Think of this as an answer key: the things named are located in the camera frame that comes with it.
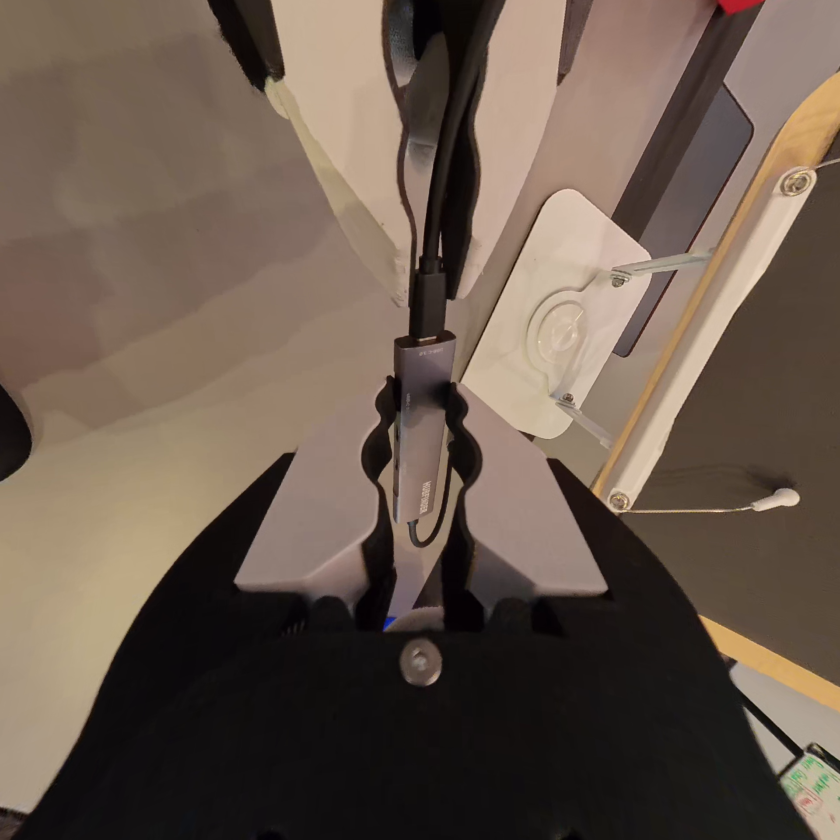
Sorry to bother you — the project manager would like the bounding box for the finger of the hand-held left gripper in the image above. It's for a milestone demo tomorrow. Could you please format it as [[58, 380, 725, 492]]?
[[267, 0, 424, 312], [444, 0, 574, 299]]

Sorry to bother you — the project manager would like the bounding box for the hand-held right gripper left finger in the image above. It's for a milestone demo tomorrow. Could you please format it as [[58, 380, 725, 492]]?
[[237, 381, 395, 624]]

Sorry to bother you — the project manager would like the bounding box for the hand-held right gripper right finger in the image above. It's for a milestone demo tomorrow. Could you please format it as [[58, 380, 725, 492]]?
[[447, 384, 607, 620]]

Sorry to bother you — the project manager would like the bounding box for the small dark grey usb hub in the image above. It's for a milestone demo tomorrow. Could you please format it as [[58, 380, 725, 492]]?
[[392, 332, 459, 555]]

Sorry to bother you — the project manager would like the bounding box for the black cable black plug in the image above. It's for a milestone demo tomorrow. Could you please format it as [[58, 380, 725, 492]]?
[[401, 0, 508, 340]]

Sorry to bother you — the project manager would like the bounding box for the dark cloth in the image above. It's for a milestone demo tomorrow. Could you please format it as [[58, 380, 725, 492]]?
[[0, 381, 35, 483]]

